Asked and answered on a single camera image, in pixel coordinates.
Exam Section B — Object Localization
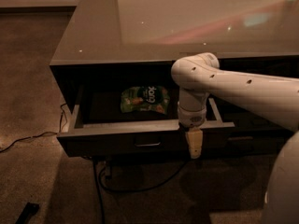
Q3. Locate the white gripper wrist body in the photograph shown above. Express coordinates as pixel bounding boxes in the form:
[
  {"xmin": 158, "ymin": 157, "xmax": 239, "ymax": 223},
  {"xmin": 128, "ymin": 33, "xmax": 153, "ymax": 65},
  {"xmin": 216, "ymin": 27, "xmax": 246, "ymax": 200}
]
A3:
[{"xmin": 178, "ymin": 102, "xmax": 206, "ymax": 128}]

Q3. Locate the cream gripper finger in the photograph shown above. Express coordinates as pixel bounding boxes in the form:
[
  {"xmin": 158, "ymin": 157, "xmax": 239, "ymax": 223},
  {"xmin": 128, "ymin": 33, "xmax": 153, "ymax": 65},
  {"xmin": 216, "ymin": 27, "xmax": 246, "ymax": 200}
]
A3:
[{"xmin": 186, "ymin": 127, "xmax": 203, "ymax": 159}]

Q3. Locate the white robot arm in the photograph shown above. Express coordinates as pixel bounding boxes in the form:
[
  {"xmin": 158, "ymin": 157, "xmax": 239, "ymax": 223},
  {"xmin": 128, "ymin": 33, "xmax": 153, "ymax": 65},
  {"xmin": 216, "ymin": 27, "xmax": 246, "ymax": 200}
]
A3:
[{"xmin": 171, "ymin": 53, "xmax": 299, "ymax": 224}]

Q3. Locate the dark cabinet with glossy top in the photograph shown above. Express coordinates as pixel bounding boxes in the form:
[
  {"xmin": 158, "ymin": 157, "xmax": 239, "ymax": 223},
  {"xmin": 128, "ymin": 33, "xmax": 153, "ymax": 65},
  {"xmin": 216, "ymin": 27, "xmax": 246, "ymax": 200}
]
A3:
[{"xmin": 50, "ymin": 0, "xmax": 299, "ymax": 160}]

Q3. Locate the green snack bag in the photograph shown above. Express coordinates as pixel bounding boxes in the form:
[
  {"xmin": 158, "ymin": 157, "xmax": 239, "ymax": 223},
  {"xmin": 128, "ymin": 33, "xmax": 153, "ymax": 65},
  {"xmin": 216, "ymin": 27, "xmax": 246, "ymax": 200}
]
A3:
[{"xmin": 121, "ymin": 86, "xmax": 170, "ymax": 115}]

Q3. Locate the metal cabinet leg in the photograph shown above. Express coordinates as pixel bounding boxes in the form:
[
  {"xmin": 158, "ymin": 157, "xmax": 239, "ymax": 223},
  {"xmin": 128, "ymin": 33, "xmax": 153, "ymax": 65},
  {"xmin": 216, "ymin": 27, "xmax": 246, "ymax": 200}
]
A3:
[{"xmin": 105, "ymin": 161, "xmax": 112, "ymax": 179}]

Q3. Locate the black object on floor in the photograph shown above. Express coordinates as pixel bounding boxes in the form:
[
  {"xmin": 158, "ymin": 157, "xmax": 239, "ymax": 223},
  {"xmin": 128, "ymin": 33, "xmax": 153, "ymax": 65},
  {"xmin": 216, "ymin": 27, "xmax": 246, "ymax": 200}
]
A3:
[{"xmin": 15, "ymin": 203, "xmax": 39, "ymax": 224}]

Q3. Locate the thick black floor cable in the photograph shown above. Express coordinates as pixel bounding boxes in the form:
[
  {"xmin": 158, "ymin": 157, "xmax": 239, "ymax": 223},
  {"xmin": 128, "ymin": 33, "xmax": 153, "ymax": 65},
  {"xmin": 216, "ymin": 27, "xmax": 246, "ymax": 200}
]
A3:
[{"xmin": 93, "ymin": 157, "xmax": 191, "ymax": 224}]

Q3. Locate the thin black floor cable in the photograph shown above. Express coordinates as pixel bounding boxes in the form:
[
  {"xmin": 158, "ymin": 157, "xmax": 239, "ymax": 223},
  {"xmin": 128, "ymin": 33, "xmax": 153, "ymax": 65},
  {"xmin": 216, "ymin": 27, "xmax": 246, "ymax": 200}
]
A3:
[{"xmin": 0, "ymin": 102, "xmax": 93, "ymax": 161}]

